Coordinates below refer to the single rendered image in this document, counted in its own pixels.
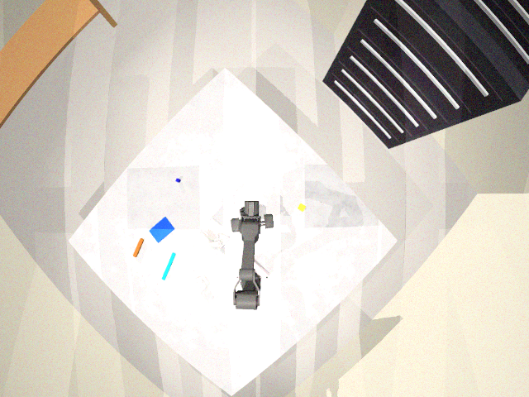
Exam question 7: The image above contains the orange flat bar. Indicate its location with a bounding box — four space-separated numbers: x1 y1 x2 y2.
133 238 144 257

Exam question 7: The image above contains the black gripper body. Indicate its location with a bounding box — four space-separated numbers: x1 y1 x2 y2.
230 214 274 233

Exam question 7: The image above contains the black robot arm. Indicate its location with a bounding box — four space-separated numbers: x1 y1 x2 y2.
233 201 262 310

